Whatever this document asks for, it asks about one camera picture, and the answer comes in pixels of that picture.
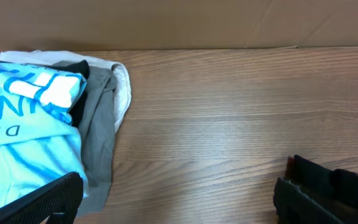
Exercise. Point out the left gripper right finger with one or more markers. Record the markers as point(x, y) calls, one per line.
point(309, 193)

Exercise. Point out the light blue printed t-shirt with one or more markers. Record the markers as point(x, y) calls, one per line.
point(38, 142)

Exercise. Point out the beige garment under pile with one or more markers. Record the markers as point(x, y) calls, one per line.
point(122, 93)

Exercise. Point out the grey folded garment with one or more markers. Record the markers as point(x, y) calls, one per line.
point(94, 118)

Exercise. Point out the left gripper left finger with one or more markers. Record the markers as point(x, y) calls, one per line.
point(56, 202)

